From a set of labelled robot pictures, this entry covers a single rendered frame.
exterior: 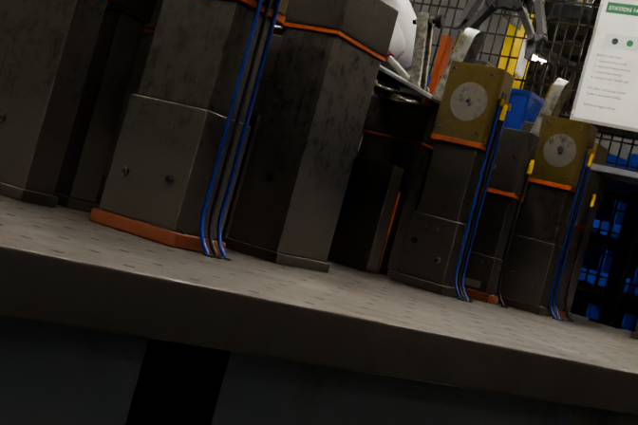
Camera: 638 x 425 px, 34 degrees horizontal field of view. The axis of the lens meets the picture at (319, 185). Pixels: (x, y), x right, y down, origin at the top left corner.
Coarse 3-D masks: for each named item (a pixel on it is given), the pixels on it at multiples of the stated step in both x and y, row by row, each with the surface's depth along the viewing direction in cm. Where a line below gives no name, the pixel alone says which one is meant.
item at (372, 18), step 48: (336, 0) 118; (288, 48) 121; (336, 48) 119; (384, 48) 127; (288, 96) 120; (336, 96) 121; (288, 144) 119; (336, 144) 123; (240, 192) 121; (288, 192) 118; (336, 192) 125; (240, 240) 120; (288, 240) 119
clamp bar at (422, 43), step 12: (420, 12) 211; (420, 24) 211; (432, 24) 211; (444, 24) 211; (420, 36) 210; (432, 36) 213; (420, 48) 210; (420, 60) 210; (420, 72) 209; (420, 84) 209
